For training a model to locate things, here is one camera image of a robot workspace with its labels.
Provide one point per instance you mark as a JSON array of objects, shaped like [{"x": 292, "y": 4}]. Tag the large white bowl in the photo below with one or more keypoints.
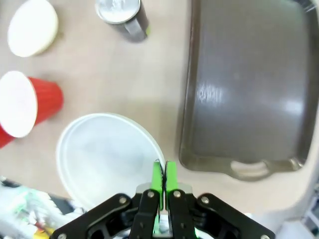
[{"x": 104, "y": 159}]

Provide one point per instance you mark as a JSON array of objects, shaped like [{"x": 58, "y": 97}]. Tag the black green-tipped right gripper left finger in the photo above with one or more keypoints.
[{"x": 157, "y": 179}]

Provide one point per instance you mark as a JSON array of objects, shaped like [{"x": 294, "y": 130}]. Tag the dark brown serving tray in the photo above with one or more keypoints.
[{"x": 249, "y": 87}]

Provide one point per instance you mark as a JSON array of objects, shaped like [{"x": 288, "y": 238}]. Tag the small cream white bowl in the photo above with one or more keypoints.
[{"x": 32, "y": 27}]

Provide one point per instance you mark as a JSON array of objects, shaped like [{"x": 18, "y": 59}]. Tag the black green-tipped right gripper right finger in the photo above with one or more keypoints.
[{"x": 172, "y": 179}]

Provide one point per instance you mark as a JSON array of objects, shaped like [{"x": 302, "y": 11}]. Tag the white cluttered bundle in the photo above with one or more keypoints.
[{"x": 27, "y": 206}]

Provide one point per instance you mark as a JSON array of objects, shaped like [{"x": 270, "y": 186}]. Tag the red plastic cup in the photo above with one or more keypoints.
[{"x": 47, "y": 99}]

